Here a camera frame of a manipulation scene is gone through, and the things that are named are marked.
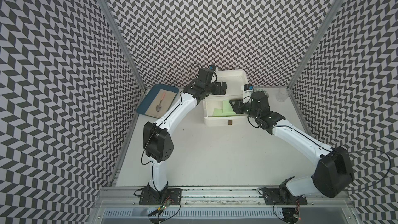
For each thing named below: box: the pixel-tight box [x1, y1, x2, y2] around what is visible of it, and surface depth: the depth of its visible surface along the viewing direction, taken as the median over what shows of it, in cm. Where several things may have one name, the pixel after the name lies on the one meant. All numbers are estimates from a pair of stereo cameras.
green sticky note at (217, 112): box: [212, 108, 224, 117], surface depth 86 cm
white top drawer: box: [203, 99, 248, 126], surface depth 80 cm
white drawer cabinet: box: [203, 70, 249, 110], surface depth 86 cm
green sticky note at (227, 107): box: [222, 100, 236, 114], surface depth 83 cm
